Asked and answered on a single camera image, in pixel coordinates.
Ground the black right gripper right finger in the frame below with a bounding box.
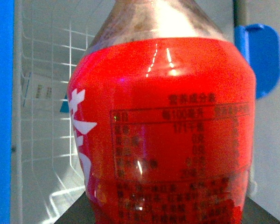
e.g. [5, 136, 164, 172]
[241, 196, 280, 224]

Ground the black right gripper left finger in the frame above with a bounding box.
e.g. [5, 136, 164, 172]
[55, 192, 96, 224]

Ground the red label drink bottle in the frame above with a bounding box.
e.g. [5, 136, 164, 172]
[67, 0, 256, 224]

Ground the blue freezer lid handle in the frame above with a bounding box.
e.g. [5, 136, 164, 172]
[234, 23, 280, 99]

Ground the white wire freezer basket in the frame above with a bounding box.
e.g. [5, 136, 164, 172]
[10, 0, 114, 224]

